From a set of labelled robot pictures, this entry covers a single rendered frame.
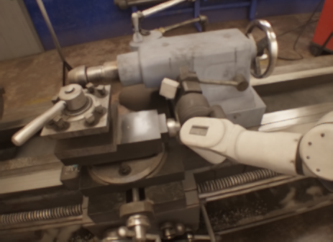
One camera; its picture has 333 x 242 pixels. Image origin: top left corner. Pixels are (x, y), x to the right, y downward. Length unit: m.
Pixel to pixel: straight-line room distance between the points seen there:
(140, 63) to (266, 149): 0.47
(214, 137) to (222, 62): 0.39
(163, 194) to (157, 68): 0.39
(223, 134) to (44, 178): 0.69
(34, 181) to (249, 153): 0.76
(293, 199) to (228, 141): 0.92
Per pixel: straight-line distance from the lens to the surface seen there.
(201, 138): 0.44
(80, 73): 0.78
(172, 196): 0.68
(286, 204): 1.28
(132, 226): 0.66
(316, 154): 0.34
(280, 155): 0.39
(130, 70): 0.74
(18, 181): 0.97
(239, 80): 0.76
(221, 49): 0.74
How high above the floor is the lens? 1.49
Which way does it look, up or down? 44 degrees down
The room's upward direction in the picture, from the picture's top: 7 degrees counter-clockwise
